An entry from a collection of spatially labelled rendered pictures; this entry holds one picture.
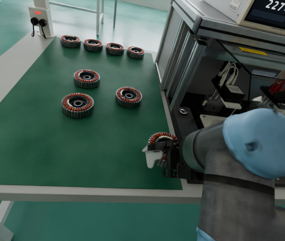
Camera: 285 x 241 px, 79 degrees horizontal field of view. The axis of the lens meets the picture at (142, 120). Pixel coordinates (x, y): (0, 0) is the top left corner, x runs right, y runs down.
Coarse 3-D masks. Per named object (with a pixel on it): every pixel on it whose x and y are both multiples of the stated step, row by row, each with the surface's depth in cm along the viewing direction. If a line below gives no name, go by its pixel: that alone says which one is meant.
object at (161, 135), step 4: (160, 132) 53; (164, 132) 53; (152, 136) 52; (156, 136) 51; (160, 136) 52; (164, 136) 52; (168, 136) 52; (172, 136) 53; (148, 140) 50; (152, 140) 50; (156, 140) 50; (160, 140) 52; (164, 140) 53; (168, 140) 53; (164, 152) 49; (164, 156) 46; (156, 160) 47; (160, 160) 46; (164, 160) 46; (160, 164) 47; (164, 164) 47
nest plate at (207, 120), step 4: (200, 116) 73; (204, 116) 72; (208, 116) 73; (212, 116) 74; (216, 116) 74; (204, 120) 70; (208, 120) 71; (212, 120) 71; (216, 120) 72; (220, 120) 72; (204, 124) 69; (208, 124) 69; (212, 124) 70
